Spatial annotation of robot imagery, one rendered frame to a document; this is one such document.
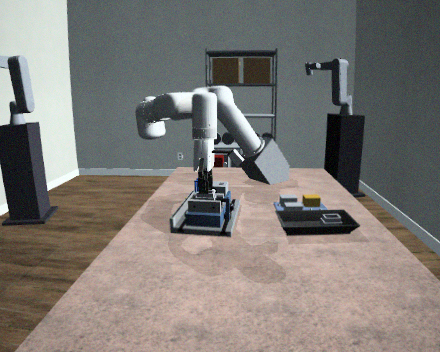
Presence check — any small yellow block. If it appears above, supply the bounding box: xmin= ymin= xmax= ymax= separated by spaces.
xmin=302 ymin=194 xmax=321 ymax=207

